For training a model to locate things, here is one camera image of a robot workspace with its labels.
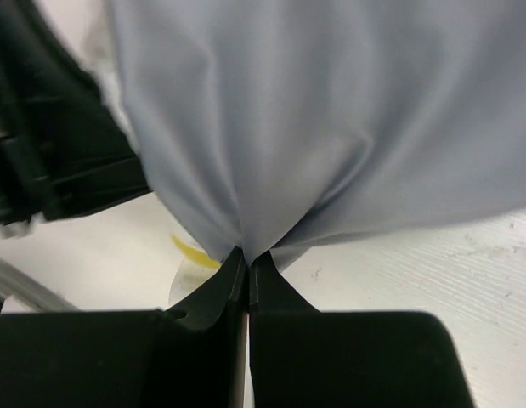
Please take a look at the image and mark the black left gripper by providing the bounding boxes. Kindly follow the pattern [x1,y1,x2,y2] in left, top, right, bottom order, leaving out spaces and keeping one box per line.
[0,1,150,226]

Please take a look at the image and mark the grey pillowcase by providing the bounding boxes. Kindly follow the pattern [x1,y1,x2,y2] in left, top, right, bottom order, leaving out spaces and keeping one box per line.
[107,1,526,265]

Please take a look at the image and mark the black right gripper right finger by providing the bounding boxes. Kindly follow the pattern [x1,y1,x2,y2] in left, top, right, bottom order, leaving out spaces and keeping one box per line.
[249,253,474,407]

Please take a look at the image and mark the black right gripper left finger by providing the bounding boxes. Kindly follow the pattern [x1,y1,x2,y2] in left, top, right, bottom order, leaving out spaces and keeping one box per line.
[0,249,246,407]

